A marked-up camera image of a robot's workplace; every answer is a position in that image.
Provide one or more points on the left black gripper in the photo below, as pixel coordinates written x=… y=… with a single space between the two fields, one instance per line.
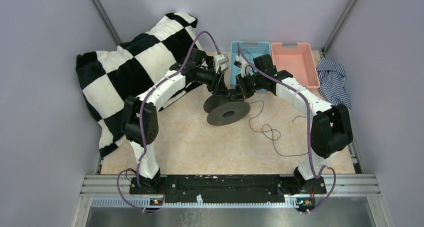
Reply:
x=218 y=88

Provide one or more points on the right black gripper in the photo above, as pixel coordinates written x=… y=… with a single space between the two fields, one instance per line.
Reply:
x=240 y=91

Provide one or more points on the black cable spool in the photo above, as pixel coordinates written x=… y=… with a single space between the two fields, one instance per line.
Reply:
x=224 y=111

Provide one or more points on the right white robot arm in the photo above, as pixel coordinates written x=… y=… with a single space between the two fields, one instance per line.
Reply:
x=329 y=128

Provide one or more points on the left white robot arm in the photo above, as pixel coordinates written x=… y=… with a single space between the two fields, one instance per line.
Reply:
x=140 y=114

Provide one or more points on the blue plastic basket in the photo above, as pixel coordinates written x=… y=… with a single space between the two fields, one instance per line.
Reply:
x=251 y=50

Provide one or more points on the pink plastic basket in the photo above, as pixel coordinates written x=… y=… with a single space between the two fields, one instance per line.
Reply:
x=297 y=59

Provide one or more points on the blue striped cloth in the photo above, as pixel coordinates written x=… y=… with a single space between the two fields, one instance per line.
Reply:
x=332 y=78

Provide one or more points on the right corner metal profile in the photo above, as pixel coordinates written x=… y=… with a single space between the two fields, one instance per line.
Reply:
x=338 y=26

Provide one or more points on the corner metal profile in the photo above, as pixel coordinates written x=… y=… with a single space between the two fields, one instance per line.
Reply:
x=107 y=21
x=338 y=26

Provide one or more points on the black white checkered blanket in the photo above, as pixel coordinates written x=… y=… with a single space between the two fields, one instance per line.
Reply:
x=107 y=78

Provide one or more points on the left corner metal profile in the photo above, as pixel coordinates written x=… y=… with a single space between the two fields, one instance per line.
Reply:
x=107 y=21

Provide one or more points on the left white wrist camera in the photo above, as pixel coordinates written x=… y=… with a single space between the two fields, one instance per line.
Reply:
x=221 y=62

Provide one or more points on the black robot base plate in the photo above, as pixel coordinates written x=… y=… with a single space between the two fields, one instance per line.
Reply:
x=226 y=189

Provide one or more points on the aluminium front frame rail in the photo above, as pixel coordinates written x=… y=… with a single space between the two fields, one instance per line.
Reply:
x=351 y=200

